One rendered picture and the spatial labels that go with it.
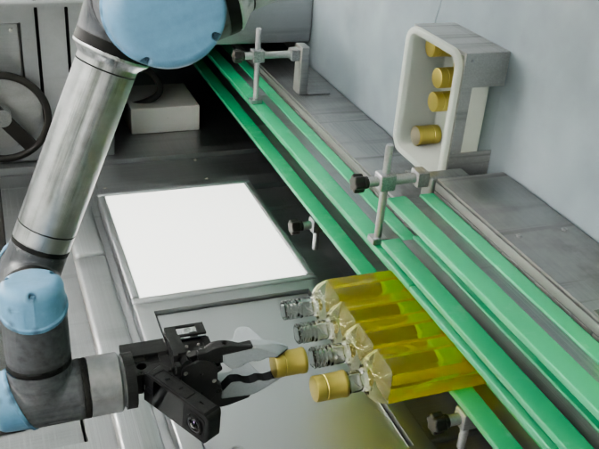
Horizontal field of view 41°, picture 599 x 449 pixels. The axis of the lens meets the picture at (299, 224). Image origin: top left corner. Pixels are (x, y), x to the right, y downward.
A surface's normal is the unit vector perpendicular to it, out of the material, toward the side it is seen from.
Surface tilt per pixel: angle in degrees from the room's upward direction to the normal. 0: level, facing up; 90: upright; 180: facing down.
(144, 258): 90
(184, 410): 30
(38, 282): 90
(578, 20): 0
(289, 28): 90
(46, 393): 95
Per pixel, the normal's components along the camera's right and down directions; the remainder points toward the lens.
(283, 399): 0.07, -0.88
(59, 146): -0.35, 0.09
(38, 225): -0.04, 0.23
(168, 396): -0.63, 0.32
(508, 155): -0.93, 0.11
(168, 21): 0.23, 0.43
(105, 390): 0.33, 0.04
